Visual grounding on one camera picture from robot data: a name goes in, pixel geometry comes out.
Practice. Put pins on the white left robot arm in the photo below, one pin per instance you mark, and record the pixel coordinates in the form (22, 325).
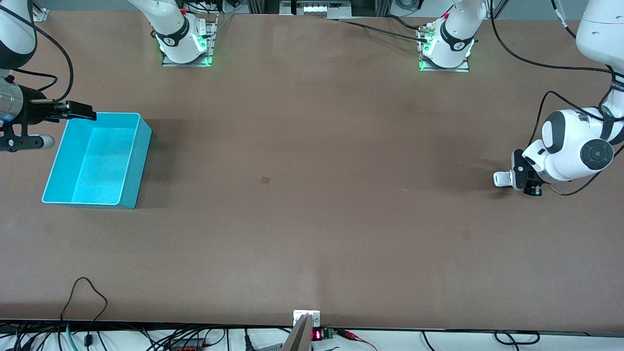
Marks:
(565, 151)

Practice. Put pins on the white jeep toy black roof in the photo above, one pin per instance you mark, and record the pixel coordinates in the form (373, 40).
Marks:
(502, 179)

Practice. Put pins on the aluminium camera mount bar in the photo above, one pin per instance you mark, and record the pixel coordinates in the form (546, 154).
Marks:
(298, 336)

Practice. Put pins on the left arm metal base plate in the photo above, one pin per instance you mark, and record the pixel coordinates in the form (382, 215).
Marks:
(446, 69)

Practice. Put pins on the grey equipment box with lights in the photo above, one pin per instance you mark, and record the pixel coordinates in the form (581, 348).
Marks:
(316, 9)

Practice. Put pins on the red digit display module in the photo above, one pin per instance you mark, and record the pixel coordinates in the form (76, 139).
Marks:
(317, 335)

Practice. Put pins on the turquoise plastic bin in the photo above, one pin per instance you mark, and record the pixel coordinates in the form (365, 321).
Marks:
(97, 165)

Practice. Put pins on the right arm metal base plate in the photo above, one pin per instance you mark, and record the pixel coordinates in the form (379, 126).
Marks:
(212, 39)

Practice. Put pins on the power strip with red switches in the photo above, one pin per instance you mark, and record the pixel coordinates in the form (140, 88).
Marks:
(187, 346)

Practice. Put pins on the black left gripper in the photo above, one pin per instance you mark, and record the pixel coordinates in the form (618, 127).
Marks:
(530, 184)

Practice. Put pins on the aluminium corner profile bracket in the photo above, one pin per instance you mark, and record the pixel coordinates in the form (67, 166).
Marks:
(41, 15)

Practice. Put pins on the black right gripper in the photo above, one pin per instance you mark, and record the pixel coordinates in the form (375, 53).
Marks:
(33, 111)

